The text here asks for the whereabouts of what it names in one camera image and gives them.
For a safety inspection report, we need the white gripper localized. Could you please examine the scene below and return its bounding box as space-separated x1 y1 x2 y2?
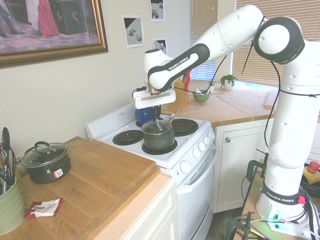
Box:
133 89 177 124

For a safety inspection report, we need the glass saucepan lid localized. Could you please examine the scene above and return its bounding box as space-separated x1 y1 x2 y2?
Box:
140 118 174 136

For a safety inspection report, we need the bushy plant white pot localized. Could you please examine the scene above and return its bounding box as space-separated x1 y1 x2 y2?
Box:
219 74 239 91

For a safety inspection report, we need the black cooking pot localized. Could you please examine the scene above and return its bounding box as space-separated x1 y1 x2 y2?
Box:
20 141 72 185

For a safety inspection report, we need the wooden knife block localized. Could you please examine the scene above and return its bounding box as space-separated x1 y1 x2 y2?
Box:
167 81 191 113

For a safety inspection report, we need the dark green saucepan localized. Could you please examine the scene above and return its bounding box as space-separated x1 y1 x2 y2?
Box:
140 107 181 151

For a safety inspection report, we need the large black coil burner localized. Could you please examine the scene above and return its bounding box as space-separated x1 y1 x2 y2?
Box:
169 117 200 137

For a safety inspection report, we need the red knife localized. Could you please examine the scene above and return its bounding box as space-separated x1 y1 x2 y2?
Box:
183 69 193 92

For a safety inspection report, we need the green bowl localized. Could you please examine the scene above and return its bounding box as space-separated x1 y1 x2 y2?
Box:
191 89 212 104

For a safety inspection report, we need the grey photo print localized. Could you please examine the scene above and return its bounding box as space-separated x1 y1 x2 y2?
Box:
149 0 166 23
121 14 145 49
152 37 168 55

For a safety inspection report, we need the white electric stove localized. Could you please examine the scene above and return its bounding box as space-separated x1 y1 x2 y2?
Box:
85 102 218 240

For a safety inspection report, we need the white drawer cabinet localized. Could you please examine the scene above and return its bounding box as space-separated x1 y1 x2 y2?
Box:
94 174 180 240

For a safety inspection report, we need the white cabinet with knob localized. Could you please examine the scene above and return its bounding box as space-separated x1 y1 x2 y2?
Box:
212 118 275 214

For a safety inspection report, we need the narrow window blind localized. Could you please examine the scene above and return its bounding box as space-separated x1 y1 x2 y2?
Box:
189 0 219 82

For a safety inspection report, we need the green clamp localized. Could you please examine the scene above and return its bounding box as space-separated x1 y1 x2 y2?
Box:
245 151 270 181

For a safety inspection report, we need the small wooden board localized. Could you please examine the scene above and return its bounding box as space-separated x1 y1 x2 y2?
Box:
264 89 277 110

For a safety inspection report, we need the grey metal clamp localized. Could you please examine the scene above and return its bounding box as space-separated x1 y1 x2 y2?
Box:
222 210 255 240

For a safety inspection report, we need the gold framed painting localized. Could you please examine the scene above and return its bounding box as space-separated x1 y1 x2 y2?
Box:
0 0 109 69

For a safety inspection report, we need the red white wrapper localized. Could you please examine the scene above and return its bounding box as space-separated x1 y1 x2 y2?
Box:
23 197 64 220

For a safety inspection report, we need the red emergency stop button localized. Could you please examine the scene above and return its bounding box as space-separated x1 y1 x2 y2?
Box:
306 160 320 174

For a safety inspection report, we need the green utensil holder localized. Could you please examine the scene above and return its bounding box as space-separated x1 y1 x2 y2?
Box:
0 174 25 232

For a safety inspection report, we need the wide window blind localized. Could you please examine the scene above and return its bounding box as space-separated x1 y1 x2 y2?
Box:
231 0 320 89

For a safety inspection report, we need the blue kettle black handle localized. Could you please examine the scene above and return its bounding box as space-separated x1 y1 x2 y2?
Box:
134 105 164 125

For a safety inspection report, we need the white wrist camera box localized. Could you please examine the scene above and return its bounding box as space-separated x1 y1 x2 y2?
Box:
131 86 149 101

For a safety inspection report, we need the white oven door handle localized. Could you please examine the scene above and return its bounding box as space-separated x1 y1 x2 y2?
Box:
175 149 217 196

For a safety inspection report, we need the glass lid black handle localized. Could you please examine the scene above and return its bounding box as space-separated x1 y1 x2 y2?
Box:
20 141 69 168

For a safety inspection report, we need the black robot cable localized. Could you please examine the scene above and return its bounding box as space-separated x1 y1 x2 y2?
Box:
131 14 320 181

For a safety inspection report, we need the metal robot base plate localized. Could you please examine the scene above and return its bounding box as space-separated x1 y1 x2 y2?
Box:
266 212 320 240

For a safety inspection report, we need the black cable bundle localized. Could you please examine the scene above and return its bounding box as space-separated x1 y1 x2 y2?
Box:
299 173 320 240

